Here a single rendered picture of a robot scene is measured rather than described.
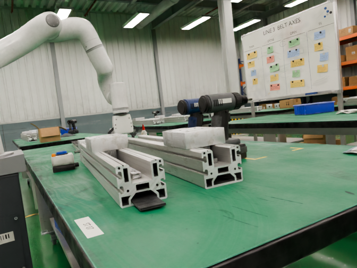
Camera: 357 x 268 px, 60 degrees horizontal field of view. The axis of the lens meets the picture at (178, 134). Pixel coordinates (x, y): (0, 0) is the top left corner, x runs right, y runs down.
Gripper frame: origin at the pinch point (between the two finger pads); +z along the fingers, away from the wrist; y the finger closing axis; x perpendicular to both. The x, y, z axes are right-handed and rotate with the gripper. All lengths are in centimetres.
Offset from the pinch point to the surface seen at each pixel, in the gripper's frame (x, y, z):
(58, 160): 35.5, 33.7, -0.3
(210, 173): 100, 4, 1
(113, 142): 68, 18, -7
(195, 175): 95, 5, 2
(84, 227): 106, 32, 4
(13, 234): 18, 54, 29
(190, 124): 52, -15, -8
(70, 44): -1098, -78, -309
